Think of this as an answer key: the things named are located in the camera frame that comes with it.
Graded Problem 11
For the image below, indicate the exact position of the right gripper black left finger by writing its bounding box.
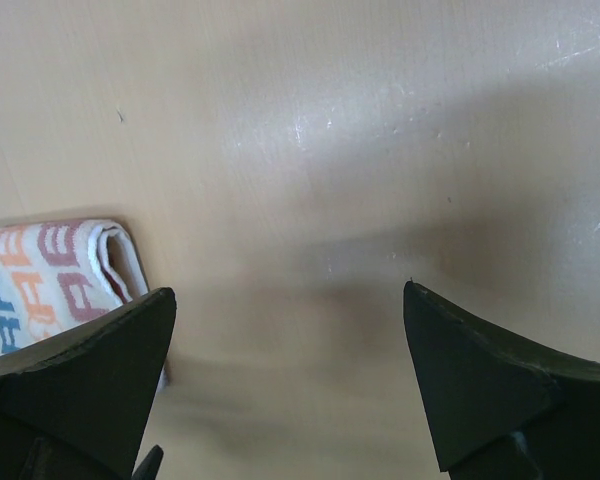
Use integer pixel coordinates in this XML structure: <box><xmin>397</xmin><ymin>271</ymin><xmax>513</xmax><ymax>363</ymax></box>
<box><xmin>0</xmin><ymin>288</ymin><xmax>176</xmax><ymax>479</ymax></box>

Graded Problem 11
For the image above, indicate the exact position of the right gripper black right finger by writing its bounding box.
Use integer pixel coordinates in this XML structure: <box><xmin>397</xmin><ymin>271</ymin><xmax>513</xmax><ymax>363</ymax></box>
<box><xmin>403</xmin><ymin>281</ymin><xmax>600</xmax><ymax>479</ymax></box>

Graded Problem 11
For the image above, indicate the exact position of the patterned light blue towel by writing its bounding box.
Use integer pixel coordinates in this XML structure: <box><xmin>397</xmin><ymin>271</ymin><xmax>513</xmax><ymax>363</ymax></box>
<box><xmin>0</xmin><ymin>219</ymin><xmax>149</xmax><ymax>356</ymax></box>

